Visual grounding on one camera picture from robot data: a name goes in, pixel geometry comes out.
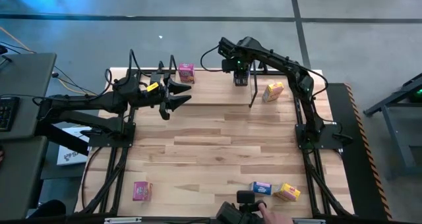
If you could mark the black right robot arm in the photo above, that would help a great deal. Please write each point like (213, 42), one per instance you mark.
(280, 61)

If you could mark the grey metal stand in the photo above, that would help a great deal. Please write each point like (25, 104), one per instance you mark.
(395, 131)

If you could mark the pink Raisin Bran cereal box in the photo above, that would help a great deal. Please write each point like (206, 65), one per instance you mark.
(186, 73)
(142, 191)

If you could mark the black keyboard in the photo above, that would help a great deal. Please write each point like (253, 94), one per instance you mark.
(8, 113)

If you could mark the grey desk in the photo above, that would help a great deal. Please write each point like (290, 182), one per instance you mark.
(29, 85)
(19, 178)

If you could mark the person's hand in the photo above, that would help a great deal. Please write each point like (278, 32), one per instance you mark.
(273, 217)

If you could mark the yellow Corn Pops cereal box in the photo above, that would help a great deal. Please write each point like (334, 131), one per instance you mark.
(273, 91)
(287, 191)

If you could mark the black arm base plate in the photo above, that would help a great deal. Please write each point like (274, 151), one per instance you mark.
(99, 140)
(333, 143)

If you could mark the white cardboard box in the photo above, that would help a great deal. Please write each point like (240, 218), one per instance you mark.
(71, 156)

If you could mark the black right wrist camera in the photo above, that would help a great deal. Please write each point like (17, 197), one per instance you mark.
(228, 66)

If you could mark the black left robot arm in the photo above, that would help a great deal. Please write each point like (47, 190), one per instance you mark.
(82, 102)

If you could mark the silver table bracket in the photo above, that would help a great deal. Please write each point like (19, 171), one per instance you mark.
(306, 221)
(122, 220)

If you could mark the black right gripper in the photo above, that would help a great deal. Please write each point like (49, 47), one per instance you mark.
(243, 66)

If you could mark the black handheld camera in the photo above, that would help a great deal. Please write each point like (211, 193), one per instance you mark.
(245, 197)

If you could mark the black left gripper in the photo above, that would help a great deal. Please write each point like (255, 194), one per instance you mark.
(155, 99)

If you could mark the black hazard-striped floor mat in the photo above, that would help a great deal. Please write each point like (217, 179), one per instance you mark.
(352, 171)

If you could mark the black desk support bar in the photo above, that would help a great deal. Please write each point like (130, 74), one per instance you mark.
(59, 136)

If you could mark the black aluminium rig frame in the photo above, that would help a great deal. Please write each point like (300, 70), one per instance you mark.
(132, 116)

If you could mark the black rounded object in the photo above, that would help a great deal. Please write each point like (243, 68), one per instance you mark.
(47, 209)

